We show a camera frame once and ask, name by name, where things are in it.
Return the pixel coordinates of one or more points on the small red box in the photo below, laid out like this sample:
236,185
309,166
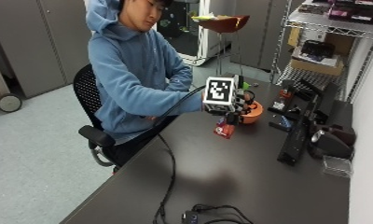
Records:
224,130

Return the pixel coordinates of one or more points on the orange bowl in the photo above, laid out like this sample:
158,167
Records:
255,115

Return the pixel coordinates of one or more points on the small green object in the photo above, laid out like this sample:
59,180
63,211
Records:
246,86

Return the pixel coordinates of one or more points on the white cube with black markers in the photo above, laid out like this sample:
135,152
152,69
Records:
220,91

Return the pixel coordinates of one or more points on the black tray with small parts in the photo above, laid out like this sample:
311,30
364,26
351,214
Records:
283,99

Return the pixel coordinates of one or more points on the small black and blue item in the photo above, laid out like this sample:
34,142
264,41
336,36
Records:
283,123

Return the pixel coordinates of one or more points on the long black bar device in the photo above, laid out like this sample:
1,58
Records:
296,140

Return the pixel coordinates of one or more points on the flat cardboard box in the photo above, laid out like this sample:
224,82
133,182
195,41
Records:
315,67

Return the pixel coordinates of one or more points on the grey tall locker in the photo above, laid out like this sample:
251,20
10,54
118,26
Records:
258,31

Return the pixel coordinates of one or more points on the black rounded device with silver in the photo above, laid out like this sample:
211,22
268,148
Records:
333,143

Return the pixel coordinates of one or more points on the black pouch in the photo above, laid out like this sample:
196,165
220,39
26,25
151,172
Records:
317,49

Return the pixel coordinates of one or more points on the brown stool with thin legs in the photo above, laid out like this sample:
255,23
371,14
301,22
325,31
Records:
224,24

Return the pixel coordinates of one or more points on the small white box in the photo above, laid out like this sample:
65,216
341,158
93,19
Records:
313,35

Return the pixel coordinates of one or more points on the white framed dark board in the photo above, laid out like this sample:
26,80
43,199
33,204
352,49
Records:
183,28

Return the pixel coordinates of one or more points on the person in blue hoodie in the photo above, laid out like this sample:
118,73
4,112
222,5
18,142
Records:
129,81

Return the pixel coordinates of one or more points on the clear plastic box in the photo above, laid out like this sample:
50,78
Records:
337,166

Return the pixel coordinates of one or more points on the brown cardboard box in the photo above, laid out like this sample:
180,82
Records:
340,43

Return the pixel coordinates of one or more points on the black office chair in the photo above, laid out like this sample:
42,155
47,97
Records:
87,93

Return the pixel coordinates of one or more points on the small black hub box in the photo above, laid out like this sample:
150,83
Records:
191,217

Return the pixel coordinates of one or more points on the dark boxes with pink print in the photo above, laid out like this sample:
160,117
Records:
348,9

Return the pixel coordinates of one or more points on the grey metal cabinet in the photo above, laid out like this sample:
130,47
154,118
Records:
34,46

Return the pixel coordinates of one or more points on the beige cart with wheel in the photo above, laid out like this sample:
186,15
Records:
5,96

